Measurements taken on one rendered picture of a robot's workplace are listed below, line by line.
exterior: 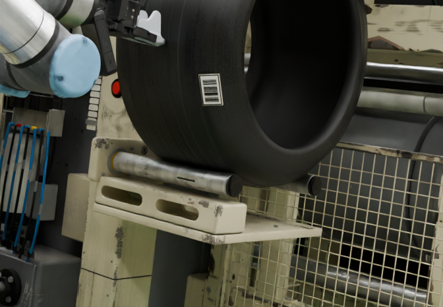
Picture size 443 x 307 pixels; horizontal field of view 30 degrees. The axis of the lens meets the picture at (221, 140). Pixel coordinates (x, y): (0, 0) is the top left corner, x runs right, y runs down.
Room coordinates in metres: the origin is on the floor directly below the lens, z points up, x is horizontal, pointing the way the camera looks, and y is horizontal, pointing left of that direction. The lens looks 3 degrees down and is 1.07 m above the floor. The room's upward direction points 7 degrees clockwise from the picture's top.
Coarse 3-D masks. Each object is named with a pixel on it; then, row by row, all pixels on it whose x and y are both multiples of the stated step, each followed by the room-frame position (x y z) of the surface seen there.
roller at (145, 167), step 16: (112, 160) 1.81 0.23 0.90; (128, 160) 1.78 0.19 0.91; (144, 160) 1.75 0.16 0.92; (160, 160) 1.73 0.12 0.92; (144, 176) 1.75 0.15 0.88; (160, 176) 1.71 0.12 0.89; (176, 176) 1.68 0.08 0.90; (192, 176) 1.65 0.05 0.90; (208, 176) 1.63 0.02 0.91; (224, 176) 1.61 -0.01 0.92; (224, 192) 1.60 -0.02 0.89; (240, 192) 1.61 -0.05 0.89
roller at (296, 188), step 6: (306, 174) 1.84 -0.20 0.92; (300, 180) 1.82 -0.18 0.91; (306, 180) 1.81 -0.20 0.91; (312, 180) 1.81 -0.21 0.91; (318, 180) 1.82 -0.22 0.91; (276, 186) 1.87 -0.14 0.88; (282, 186) 1.86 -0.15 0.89; (288, 186) 1.84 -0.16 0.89; (294, 186) 1.83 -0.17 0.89; (300, 186) 1.82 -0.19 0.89; (306, 186) 1.81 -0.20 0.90; (312, 186) 1.81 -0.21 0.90; (318, 186) 1.82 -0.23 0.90; (300, 192) 1.83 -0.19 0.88; (306, 192) 1.82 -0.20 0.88; (312, 192) 1.81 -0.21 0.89; (318, 192) 1.83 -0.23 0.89
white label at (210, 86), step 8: (200, 80) 1.51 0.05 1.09; (208, 80) 1.51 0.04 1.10; (216, 80) 1.51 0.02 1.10; (200, 88) 1.52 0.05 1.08; (208, 88) 1.52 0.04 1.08; (216, 88) 1.51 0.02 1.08; (208, 96) 1.52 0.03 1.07; (216, 96) 1.52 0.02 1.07; (208, 104) 1.52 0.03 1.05; (216, 104) 1.52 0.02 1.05
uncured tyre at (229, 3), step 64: (192, 0) 1.52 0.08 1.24; (256, 0) 2.00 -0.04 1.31; (320, 0) 1.96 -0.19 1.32; (128, 64) 1.62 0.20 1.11; (192, 64) 1.52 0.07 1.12; (256, 64) 2.03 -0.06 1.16; (320, 64) 2.00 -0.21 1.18; (192, 128) 1.57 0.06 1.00; (256, 128) 1.60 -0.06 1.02; (320, 128) 1.92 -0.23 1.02
